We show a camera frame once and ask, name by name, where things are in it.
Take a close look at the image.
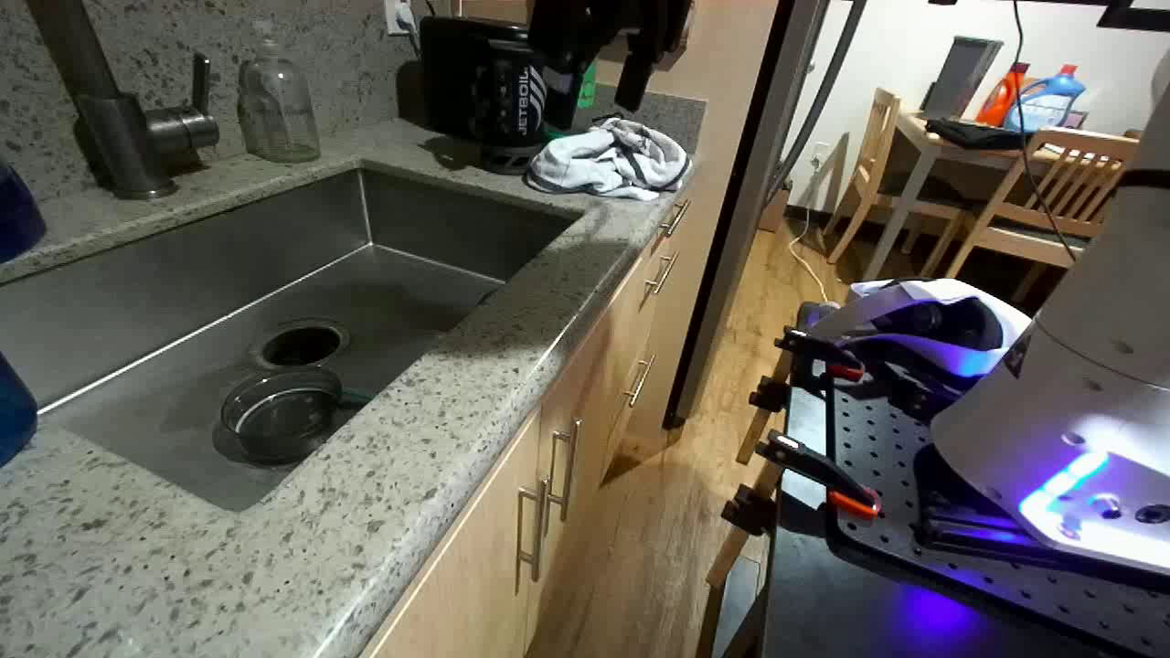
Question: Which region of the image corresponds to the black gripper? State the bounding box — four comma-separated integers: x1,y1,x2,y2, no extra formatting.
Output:
526,0,693,133

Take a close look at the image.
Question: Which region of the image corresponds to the blue plastic water bottle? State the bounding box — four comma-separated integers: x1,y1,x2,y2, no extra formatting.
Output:
0,159,50,472

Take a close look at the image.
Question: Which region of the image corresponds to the stainless steel sink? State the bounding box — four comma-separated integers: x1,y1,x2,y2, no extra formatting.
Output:
0,161,587,514

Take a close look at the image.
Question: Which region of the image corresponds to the clear glass soap bottle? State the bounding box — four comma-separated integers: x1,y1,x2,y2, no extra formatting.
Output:
234,20,325,166

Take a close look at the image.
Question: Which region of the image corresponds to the orange detergent bottle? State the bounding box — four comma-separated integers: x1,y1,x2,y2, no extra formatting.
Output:
974,57,1036,133

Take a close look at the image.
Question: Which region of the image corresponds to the blue cleaner bottle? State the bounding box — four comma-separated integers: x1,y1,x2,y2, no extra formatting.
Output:
1016,62,1089,137

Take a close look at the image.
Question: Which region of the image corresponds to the round metal sink strainer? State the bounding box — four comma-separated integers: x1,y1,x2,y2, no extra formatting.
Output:
215,366,349,469

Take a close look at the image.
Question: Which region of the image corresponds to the white striped dish towel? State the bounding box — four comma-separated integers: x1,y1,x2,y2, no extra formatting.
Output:
523,115,695,206

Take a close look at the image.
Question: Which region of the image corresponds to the wooden slat chair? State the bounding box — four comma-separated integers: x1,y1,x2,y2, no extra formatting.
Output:
827,84,906,269
949,124,1145,284

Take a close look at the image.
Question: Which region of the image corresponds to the wooden dining table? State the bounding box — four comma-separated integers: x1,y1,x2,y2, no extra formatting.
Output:
863,107,1145,284

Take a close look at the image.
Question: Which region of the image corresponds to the black orange bar clamp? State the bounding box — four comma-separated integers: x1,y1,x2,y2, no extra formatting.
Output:
755,430,889,523
745,327,883,417

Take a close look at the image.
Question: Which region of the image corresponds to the grey laptop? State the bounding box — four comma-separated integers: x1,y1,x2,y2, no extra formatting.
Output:
919,34,1005,124

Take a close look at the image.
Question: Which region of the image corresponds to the black pouch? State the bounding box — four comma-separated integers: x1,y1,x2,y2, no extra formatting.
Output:
924,116,1040,154

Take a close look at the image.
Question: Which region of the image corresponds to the white VR headset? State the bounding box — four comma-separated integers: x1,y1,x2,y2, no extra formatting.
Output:
797,274,1040,414

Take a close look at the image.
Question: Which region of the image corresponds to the grey metal faucet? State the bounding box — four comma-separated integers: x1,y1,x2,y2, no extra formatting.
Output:
27,0,228,200

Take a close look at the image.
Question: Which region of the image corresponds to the wooden kitchen cabinet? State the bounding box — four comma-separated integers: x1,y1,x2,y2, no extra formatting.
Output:
360,179,724,658

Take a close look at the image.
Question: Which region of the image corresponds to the black robot stand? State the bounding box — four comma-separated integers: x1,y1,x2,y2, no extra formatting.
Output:
755,523,1147,658

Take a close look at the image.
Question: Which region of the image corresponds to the metal drawer handle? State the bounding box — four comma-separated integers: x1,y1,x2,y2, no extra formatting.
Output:
655,198,693,240
618,360,655,414
638,261,673,307

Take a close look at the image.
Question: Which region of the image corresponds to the white wall outlet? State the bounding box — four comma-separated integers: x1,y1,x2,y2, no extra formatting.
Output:
381,0,423,39

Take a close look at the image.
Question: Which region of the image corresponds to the white floor cable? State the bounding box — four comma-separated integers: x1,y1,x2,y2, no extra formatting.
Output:
783,232,853,302

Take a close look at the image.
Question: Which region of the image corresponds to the vertical metal cabinet handle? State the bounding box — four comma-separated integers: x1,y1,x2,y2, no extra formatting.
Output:
545,417,587,525
511,479,551,591

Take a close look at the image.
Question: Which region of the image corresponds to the perforated metal mount plate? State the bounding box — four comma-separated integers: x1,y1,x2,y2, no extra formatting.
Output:
779,369,1170,658

